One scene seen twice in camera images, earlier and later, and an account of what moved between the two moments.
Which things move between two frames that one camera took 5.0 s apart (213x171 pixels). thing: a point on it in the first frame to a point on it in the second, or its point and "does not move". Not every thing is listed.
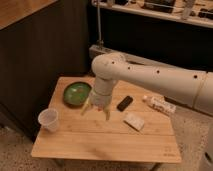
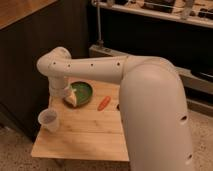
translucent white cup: x=48 y=119 does not move
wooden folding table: x=139 y=128 does not move
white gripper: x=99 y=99 to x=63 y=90
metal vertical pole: x=99 y=43 does not move
